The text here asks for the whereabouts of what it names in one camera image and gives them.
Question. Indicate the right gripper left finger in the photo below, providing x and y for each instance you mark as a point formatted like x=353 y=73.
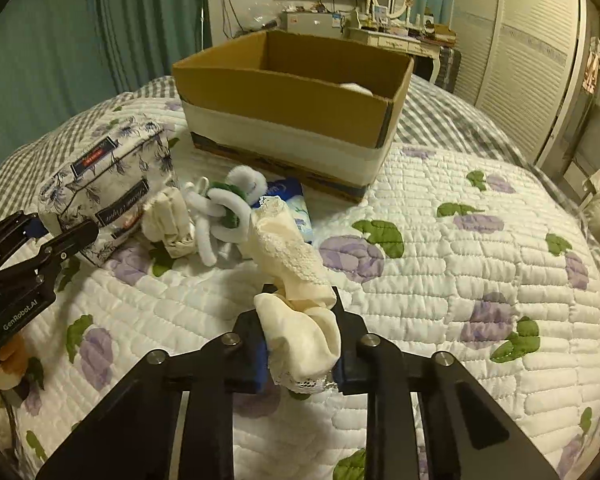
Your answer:
x=169 y=416

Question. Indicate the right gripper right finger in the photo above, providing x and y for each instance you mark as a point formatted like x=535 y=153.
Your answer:
x=428 y=410

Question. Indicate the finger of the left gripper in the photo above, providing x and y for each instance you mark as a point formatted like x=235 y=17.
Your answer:
x=70 y=242
x=15 y=230

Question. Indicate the floral tissue pack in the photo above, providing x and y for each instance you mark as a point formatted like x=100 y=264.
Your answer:
x=108 y=181

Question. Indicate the cream lace sock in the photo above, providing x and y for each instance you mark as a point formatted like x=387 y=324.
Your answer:
x=300 y=329

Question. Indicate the blue tissue packet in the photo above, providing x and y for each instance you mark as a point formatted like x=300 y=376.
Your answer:
x=290 y=191

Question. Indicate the person left hand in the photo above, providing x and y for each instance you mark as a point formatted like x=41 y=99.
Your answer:
x=14 y=360

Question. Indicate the floral quilted blanket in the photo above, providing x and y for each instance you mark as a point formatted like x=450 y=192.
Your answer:
x=456 y=246

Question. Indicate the teal curtain left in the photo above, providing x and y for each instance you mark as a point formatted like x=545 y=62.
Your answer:
x=52 y=66

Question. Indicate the brown cardboard box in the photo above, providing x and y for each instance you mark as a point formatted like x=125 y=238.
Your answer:
x=272 y=100

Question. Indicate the white item in box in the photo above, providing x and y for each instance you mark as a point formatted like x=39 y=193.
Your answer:
x=352 y=86

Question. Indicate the grey checked bed sheet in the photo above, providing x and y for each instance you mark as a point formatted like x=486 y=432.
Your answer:
x=431 y=116

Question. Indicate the dark suitcase by table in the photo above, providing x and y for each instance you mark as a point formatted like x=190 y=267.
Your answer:
x=449 y=59

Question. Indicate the white dressing table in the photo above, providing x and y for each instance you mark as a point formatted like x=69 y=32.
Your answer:
x=427 y=52

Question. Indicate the white sliding wardrobe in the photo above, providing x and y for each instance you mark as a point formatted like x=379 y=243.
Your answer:
x=516 y=65

